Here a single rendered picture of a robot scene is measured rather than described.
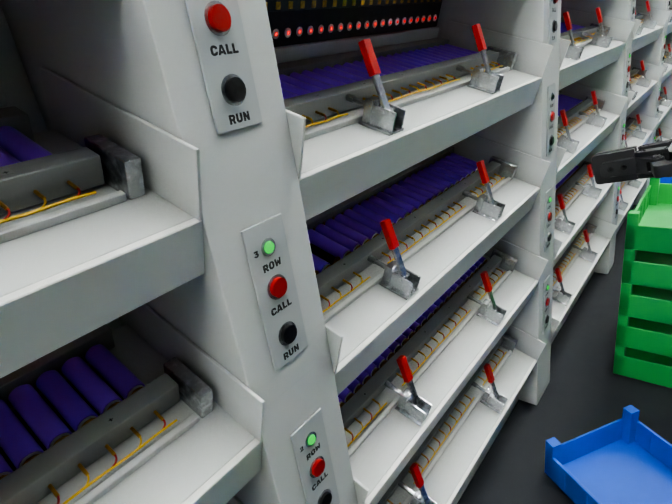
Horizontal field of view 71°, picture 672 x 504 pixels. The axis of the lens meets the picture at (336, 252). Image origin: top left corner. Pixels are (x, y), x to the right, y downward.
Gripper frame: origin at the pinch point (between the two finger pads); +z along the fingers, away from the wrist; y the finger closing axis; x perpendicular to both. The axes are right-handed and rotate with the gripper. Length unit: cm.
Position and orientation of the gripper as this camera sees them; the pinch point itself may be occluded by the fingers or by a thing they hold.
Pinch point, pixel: (615, 165)
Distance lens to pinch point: 59.2
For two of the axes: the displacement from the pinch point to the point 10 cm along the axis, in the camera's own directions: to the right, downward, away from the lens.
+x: -3.0, -9.2, -2.5
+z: -7.3, 0.6, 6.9
